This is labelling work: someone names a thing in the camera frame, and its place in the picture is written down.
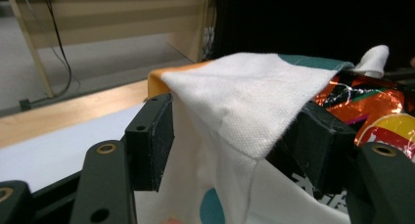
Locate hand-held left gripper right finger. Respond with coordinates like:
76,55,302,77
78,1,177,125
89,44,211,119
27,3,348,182
267,101,357,195

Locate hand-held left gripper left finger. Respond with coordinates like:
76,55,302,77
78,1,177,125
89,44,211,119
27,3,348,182
124,93,175,193

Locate orange foil snack packet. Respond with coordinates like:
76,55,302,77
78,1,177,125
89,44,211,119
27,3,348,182
312,71,415,163

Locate white green orange tote bag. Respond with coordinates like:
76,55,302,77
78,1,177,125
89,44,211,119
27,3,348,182
133,44,392,224

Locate wooden table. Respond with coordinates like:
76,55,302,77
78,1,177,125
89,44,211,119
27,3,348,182
0,78,159,150

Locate dark curtain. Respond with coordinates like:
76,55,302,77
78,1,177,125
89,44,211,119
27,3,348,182
211,0,415,71

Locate black hanging cable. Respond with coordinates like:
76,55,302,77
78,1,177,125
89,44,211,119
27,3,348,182
38,0,73,98

